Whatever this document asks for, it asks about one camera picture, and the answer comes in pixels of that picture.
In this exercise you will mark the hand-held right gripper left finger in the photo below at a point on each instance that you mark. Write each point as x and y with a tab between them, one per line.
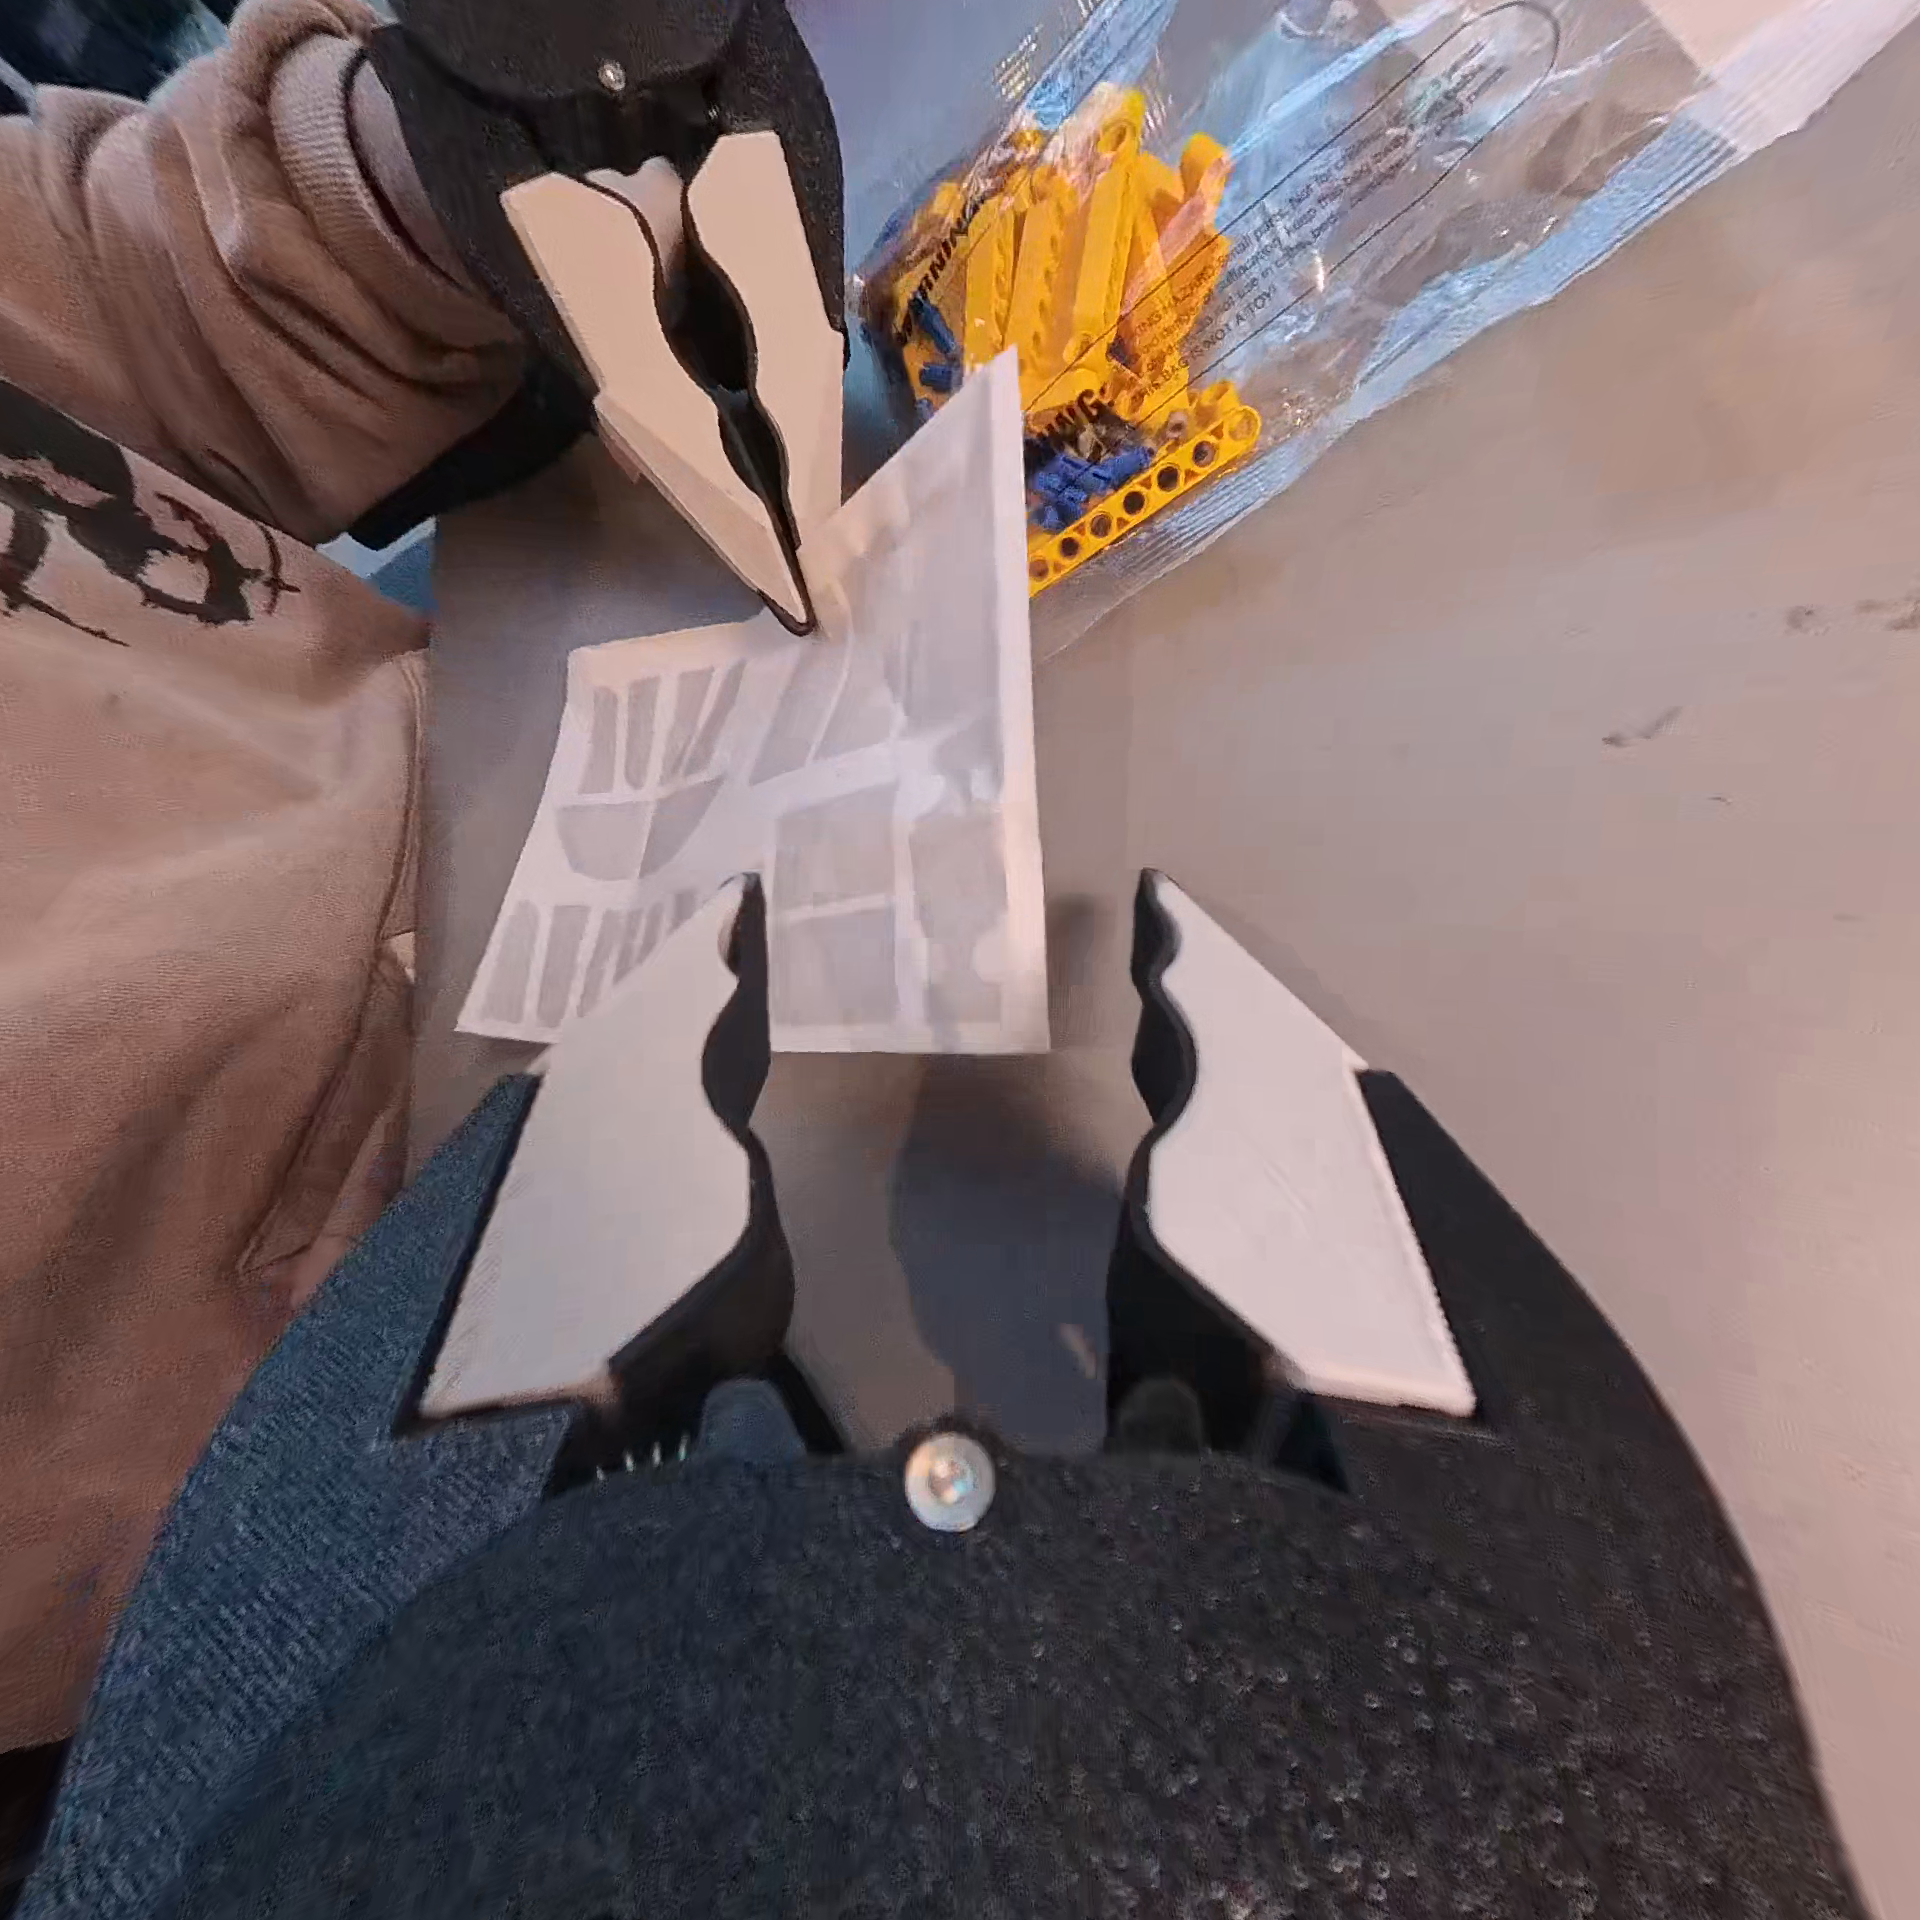
600	1200

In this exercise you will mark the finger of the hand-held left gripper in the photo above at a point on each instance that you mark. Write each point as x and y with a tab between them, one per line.
615	300
781	285

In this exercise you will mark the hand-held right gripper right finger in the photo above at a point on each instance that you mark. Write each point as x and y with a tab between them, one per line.
1290	1200

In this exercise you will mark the white sticker sheet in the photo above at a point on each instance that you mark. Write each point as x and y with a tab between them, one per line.
900	720

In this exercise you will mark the large clear plastic bag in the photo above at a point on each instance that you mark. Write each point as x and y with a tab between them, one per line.
1500	181

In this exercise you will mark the person's left forearm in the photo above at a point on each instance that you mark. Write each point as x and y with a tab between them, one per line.
225	270

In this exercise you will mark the grey desk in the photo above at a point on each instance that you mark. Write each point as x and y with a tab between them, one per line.
1500	901

